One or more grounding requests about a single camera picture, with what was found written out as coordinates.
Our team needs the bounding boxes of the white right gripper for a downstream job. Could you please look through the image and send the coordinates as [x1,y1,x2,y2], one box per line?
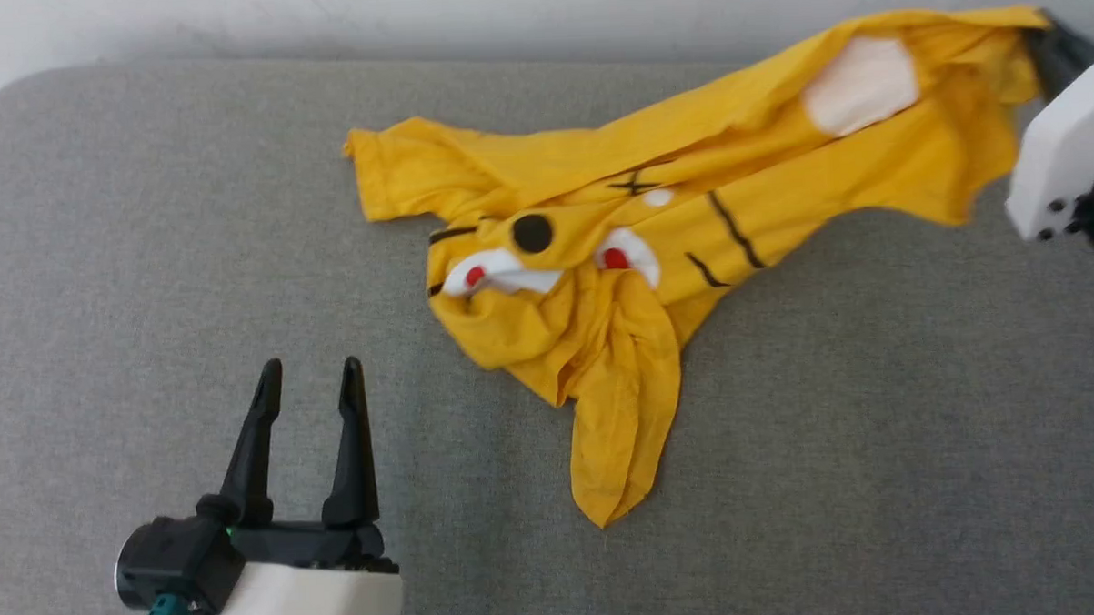
[998,6,1094,243]

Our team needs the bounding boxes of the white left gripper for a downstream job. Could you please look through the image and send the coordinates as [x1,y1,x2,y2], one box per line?
[179,353,405,615]

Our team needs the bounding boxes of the yellow cartoon face shirt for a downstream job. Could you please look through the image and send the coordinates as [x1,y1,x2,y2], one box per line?
[338,3,1068,539]

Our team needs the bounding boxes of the grey fabric sofa cushion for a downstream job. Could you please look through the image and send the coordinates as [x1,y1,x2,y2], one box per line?
[0,26,1094,615]

